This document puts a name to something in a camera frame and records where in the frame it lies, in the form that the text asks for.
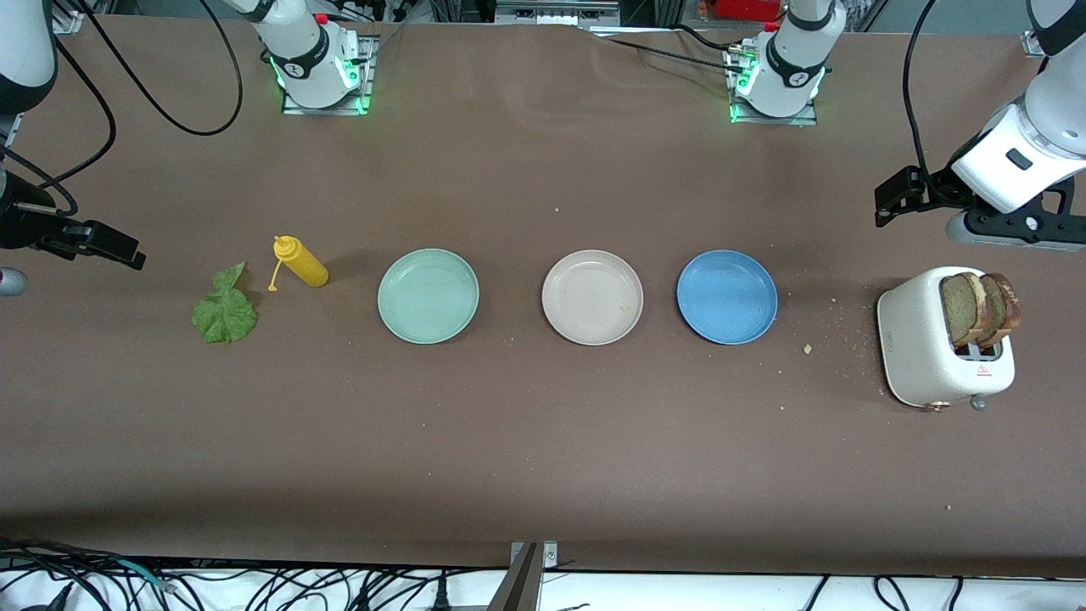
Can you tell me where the light crust bread slice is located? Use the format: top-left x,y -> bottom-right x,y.
940,272 -> 994,347

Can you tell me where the green lettuce leaf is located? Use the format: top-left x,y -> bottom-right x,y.
191,261 -> 258,345

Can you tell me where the dark crust bread slice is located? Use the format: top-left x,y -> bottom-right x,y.
980,272 -> 1022,347

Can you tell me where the yellow mustard squeeze bottle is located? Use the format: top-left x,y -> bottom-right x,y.
268,236 -> 329,293

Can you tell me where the blue plate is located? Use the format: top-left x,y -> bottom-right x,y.
676,249 -> 779,345

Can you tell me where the pale green plate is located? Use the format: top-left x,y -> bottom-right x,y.
378,248 -> 480,345

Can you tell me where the beige plate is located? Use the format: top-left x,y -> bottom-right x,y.
541,249 -> 644,346

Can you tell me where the white toaster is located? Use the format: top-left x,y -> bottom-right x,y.
876,266 -> 1016,413

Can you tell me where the red box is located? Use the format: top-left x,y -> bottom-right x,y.
715,0 -> 786,22

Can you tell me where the grey aluminium beam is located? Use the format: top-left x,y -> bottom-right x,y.
488,543 -> 540,611

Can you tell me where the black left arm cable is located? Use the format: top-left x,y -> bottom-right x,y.
903,0 -> 941,188

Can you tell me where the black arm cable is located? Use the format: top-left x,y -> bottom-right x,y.
0,0 -> 245,217
903,0 -> 941,188

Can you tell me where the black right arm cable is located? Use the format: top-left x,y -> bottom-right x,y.
0,0 -> 245,217

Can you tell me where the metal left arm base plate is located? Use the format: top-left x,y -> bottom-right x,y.
728,47 -> 820,126

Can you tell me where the black base power cable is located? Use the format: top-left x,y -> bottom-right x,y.
585,24 -> 752,76

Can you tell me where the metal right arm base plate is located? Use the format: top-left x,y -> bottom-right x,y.
282,34 -> 377,115

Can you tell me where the teal floor cable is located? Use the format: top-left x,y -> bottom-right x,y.
117,558 -> 176,593

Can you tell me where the silver aluminium frame rail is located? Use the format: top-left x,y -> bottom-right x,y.
496,0 -> 620,26

